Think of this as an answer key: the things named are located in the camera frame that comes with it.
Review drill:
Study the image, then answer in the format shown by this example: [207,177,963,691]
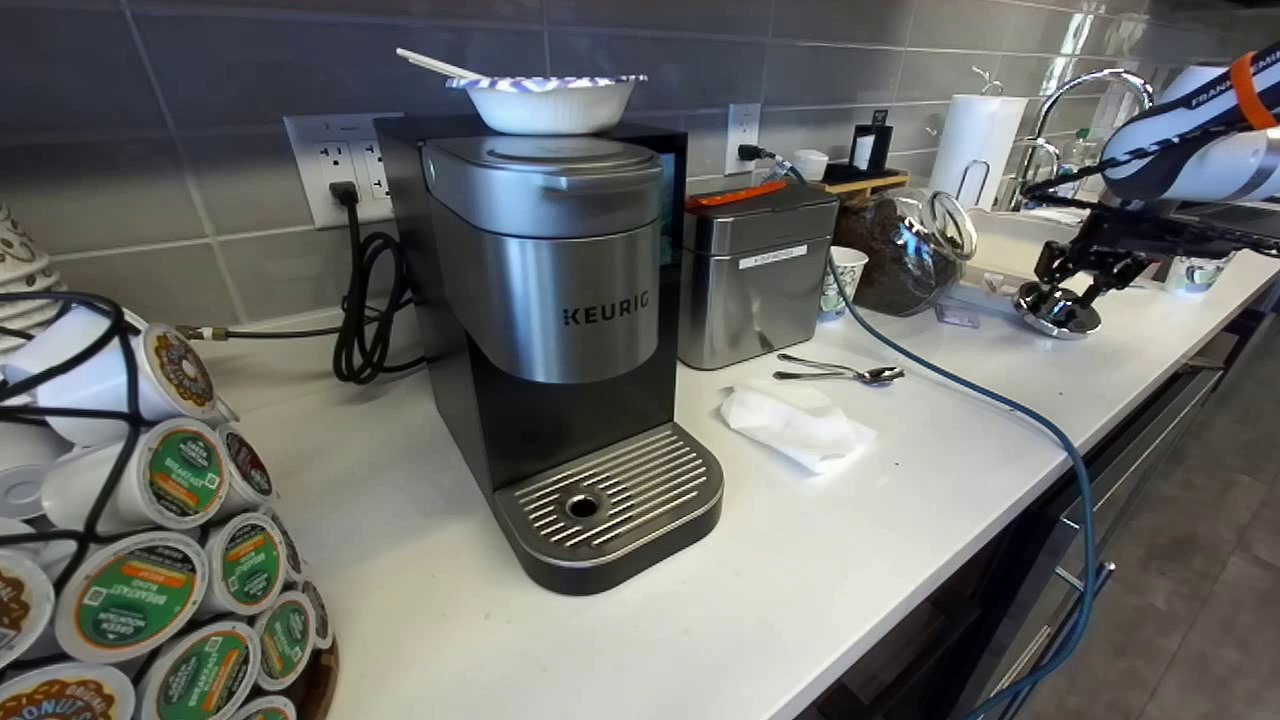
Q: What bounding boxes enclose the chrome sink faucet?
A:
[1007,64,1161,221]

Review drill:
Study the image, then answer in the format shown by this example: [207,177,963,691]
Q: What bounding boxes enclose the white single wall outlet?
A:
[722,98,770,178]

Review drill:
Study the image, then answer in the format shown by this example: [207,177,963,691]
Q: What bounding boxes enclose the black power cord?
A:
[329,178,433,389]

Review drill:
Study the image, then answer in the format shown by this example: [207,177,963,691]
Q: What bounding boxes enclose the blue cable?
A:
[782,154,1119,720]

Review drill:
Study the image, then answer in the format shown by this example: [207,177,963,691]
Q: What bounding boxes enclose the white bowl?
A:
[445,69,651,139]

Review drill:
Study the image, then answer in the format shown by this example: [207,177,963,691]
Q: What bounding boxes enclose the wire coffee pod carousel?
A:
[0,209,345,720]

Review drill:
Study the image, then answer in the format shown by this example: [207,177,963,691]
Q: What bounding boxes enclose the white plastic spoon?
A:
[393,43,495,89]

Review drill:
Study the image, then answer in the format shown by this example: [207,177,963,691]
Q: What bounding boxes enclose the stainless steel canister box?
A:
[675,177,845,377]

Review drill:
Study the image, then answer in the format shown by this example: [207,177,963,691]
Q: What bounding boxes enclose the metal spoon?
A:
[770,363,909,393]
[778,349,886,377]

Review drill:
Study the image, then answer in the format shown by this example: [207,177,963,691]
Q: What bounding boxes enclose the white double wall outlet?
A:
[281,108,406,228]

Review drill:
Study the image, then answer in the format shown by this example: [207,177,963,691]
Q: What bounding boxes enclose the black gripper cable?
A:
[1019,145,1178,217]

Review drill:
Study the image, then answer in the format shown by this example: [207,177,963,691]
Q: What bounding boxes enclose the dark red lid coffee pod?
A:
[216,424,281,511]

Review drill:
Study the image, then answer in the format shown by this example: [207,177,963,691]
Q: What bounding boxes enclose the brown lid coffee pod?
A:
[35,309,229,424]
[0,542,59,673]
[0,658,139,720]

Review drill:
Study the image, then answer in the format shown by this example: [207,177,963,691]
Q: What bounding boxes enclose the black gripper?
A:
[1019,209,1167,322]

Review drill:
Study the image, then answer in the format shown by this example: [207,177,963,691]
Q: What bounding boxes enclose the green lid coffee pod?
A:
[137,615,265,720]
[251,589,323,697]
[203,506,297,618]
[52,526,214,669]
[35,417,238,538]

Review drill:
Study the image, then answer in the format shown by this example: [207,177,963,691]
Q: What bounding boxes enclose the small white tub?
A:
[788,145,836,186]

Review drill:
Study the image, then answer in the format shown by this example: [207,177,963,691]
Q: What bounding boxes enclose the white paper towel roll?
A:
[926,89,1037,210]

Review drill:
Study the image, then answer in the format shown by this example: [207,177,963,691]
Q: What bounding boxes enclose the white crumpled napkin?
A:
[714,384,881,480]

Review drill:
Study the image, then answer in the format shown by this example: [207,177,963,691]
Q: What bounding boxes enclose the black silver coffee machine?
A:
[418,125,732,599]

